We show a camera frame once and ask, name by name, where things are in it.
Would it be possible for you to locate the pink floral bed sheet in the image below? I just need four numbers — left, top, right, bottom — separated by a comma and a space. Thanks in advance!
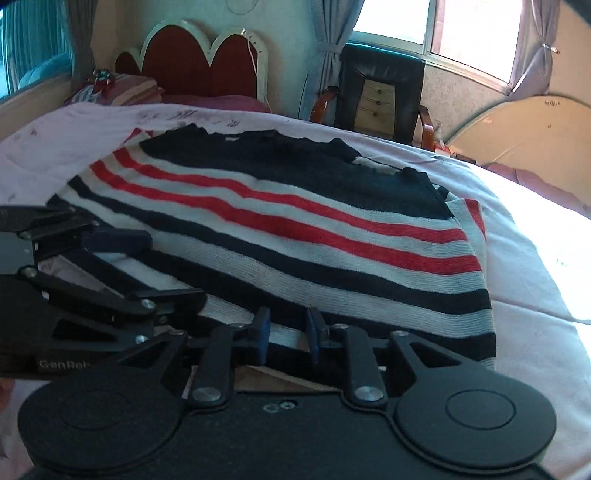
1, 103, 590, 479

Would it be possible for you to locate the striped folded cloth pile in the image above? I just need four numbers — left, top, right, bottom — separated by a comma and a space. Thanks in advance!
64, 70, 164, 106

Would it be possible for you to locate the grey-blue curtain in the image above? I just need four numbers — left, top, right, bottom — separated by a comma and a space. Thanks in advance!
298, 0, 365, 120

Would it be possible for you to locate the pink pillow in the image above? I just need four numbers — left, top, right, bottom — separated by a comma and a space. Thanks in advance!
483, 163, 590, 218

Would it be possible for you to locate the black leather armchair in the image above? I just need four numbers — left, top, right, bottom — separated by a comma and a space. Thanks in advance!
310, 43, 436, 152

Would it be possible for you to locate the red heart-shaped headboard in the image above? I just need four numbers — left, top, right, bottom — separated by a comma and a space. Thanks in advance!
114, 19, 269, 104

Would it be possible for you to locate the cream round headboard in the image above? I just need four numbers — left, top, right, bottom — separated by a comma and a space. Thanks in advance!
447, 95, 591, 204

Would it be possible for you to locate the person's left hand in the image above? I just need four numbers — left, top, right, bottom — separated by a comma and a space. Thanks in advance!
0, 378, 15, 410

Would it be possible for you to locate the magenta pillow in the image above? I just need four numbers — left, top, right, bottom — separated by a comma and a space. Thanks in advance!
162, 94, 271, 113

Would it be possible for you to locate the side window teal curtain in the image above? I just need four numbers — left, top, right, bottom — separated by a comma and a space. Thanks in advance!
1, 0, 98, 97

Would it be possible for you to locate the small wooden drawer cabinet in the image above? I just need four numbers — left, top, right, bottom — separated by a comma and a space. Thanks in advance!
353, 79, 396, 138

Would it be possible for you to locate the red white navy striped sweater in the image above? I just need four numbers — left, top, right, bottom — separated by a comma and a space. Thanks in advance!
50, 124, 497, 366

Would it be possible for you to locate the white power cord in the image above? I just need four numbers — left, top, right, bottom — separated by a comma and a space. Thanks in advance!
234, 27, 264, 93

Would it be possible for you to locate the window with grey frame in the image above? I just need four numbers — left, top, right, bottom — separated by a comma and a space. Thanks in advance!
351, 0, 531, 94

